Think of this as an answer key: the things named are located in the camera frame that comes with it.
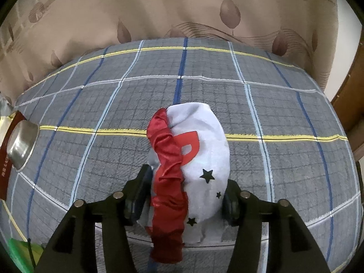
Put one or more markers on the wooden door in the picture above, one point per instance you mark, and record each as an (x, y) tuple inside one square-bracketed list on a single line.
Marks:
[(352, 105)]

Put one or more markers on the stainless steel bowl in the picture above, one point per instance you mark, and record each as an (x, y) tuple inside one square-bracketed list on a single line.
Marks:
[(21, 148)]

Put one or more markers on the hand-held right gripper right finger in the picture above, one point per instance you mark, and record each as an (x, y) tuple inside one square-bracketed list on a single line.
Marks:
[(231, 207)]

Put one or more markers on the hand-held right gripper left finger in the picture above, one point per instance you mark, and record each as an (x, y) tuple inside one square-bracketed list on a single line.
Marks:
[(140, 202)]

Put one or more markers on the red and white cloth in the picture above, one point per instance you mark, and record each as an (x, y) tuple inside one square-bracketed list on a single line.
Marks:
[(204, 148)]

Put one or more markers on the beige leaf print curtain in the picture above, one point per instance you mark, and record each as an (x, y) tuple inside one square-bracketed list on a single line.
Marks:
[(170, 5)]

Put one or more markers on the red and gold tin box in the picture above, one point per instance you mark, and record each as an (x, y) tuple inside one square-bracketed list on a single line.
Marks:
[(4, 182)]

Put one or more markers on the green packet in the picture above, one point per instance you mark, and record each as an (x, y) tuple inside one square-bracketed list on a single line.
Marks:
[(20, 256)]

